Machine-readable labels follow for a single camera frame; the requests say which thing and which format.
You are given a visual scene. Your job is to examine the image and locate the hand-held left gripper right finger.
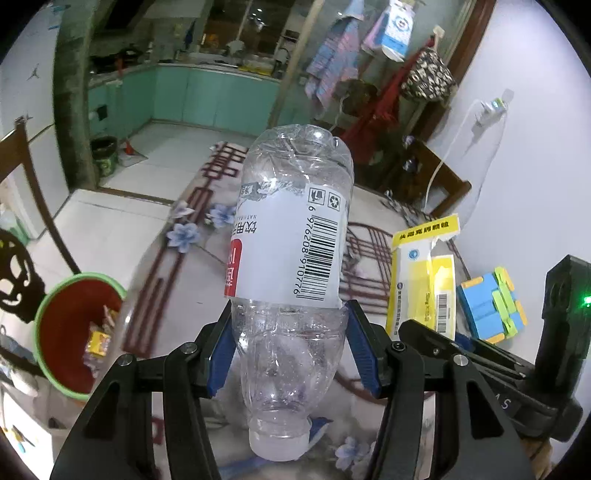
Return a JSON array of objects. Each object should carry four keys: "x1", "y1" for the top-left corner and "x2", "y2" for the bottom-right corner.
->
[{"x1": 344, "y1": 300, "x2": 536, "y2": 480}]

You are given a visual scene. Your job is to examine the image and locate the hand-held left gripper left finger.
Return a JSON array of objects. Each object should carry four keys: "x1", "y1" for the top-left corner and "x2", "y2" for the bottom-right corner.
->
[{"x1": 50, "y1": 302, "x2": 234, "y2": 480}]

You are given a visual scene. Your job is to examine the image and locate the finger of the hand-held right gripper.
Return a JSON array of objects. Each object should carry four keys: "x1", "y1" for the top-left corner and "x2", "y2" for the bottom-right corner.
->
[
  {"x1": 398, "y1": 319, "x2": 467, "y2": 358},
  {"x1": 455, "y1": 333, "x2": 529, "y2": 377}
]

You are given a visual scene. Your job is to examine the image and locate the yellow and white box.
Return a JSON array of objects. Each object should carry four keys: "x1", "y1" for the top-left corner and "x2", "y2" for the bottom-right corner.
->
[{"x1": 385, "y1": 213, "x2": 461, "y2": 344}]

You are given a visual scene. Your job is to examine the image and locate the clear plastic bottle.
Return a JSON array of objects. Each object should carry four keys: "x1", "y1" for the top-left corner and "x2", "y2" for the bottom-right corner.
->
[{"x1": 216, "y1": 124, "x2": 355, "y2": 462}]

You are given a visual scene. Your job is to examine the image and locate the green and red trash bin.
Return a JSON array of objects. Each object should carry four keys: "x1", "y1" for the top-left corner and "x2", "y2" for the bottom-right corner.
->
[{"x1": 34, "y1": 273, "x2": 127, "y2": 401}]

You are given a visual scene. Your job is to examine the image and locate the blue yellow green toy block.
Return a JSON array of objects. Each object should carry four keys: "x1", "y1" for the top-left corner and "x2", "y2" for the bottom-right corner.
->
[{"x1": 457, "y1": 267, "x2": 528, "y2": 344}]

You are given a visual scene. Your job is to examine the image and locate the yellow snack packet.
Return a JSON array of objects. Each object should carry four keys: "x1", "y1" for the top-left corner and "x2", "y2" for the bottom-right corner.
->
[{"x1": 83, "y1": 330, "x2": 114, "y2": 357}]

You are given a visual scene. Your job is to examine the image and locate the plain wooden chair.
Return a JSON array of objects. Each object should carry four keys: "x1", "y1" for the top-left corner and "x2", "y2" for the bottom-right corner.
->
[{"x1": 383, "y1": 138, "x2": 472, "y2": 217}]

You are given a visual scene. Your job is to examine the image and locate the red hanging clothing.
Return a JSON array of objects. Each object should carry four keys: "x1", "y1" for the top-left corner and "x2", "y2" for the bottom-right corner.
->
[{"x1": 342, "y1": 46, "x2": 416, "y2": 160}]

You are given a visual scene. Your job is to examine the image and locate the dark bucket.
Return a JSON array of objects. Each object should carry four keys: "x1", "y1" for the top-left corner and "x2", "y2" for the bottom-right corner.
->
[{"x1": 90, "y1": 135, "x2": 118, "y2": 177}]

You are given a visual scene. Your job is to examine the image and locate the leopard pattern bag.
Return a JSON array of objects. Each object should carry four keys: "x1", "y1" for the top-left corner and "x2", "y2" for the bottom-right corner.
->
[{"x1": 399, "y1": 48, "x2": 458, "y2": 102}]

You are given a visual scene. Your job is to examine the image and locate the teal kitchen cabinets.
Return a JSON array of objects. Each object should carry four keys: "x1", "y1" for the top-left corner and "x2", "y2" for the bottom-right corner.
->
[{"x1": 85, "y1": 62, "x2": 287, "y2": 134}]

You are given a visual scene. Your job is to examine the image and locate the carved dark wooden chair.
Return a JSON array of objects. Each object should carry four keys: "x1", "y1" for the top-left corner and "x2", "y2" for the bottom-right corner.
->
[{"x1": 0, "y1": 117, "x2": 84, "y2": 315}]

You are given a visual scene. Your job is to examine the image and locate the pink and blue plaid towel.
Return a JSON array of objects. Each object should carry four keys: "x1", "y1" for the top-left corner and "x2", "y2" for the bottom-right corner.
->
[{"x1": 305, "y1": 0, "x2": 365, "y2": 100}]

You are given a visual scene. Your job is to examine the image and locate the blue and white hanging bag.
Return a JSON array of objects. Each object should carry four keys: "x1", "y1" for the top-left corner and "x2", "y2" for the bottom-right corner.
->
[{"x1": 362, "y1": 0, "x2": 419, "y2": 63}]

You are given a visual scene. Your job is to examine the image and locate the white refrigerator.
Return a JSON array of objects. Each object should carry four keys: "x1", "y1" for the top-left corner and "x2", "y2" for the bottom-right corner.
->
[{"x1": 0, "y1": 4, "x2": 70, "y2": 222}]

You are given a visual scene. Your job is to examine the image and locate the white charger with cable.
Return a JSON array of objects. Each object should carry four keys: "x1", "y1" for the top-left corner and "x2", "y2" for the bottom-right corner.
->
[{"x1": 425, "y1": 90, "x2": 515, "y2": 232}]

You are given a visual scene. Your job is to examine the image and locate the white hanging cable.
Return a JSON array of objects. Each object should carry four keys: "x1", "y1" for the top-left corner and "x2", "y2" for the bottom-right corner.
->
[{"x1": 329, "y1": 95, "x2": 348, "y2": 132}]

